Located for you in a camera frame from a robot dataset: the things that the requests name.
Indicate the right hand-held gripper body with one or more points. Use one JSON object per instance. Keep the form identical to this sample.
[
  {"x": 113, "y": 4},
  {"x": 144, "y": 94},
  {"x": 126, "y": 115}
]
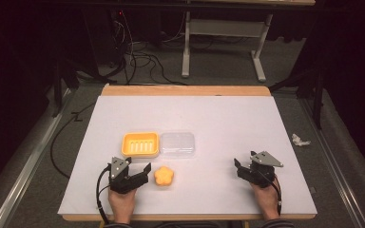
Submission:
[{"x": 261, "y": 171}]

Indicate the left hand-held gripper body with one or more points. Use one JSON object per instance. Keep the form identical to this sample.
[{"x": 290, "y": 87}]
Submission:
[{"x": 123, "y": 183}]

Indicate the orange flower-shaped soap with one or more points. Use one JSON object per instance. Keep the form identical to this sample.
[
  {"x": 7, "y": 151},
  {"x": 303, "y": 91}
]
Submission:
[{"x": 164, "y": 175}]

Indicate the orange soap dish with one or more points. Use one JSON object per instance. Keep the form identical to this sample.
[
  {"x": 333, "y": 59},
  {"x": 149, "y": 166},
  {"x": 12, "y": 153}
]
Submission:
[{"x": 140, "y": 144}]

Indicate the clear plastic lid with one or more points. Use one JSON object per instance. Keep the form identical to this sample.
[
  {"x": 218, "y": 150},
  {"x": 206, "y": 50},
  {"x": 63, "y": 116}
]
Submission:
[{"x": 177, "y": 144}]

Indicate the person's left hand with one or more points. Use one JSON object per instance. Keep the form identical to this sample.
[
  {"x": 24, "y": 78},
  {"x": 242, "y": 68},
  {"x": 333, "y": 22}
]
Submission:
[{"x": 122, "y": 202}]

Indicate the person's right hand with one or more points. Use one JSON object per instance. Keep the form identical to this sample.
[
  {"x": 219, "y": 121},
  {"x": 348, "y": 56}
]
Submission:
[{"x": 267, "y": 200}]

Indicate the crumpled white paper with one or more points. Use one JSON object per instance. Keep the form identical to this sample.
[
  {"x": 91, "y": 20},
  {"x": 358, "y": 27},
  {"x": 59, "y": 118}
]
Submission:
[{"x": 299, "y": 140}]

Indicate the black metal stand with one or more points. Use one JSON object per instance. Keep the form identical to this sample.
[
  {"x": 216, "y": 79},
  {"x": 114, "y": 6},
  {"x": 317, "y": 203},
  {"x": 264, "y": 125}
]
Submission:
[
  {"x": 58, "y": 88},
  {"x": 316, "y": 95}
]

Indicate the grey metal floor rail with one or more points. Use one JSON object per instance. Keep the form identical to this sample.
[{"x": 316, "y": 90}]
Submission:
[
  {"x": 25, "y": 164},
  {"x": 332, "y": 152}
]

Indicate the white metal desk frame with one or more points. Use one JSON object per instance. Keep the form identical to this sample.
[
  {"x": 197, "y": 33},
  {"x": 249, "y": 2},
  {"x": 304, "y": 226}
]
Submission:
[{"x": 228, "y": 28}]

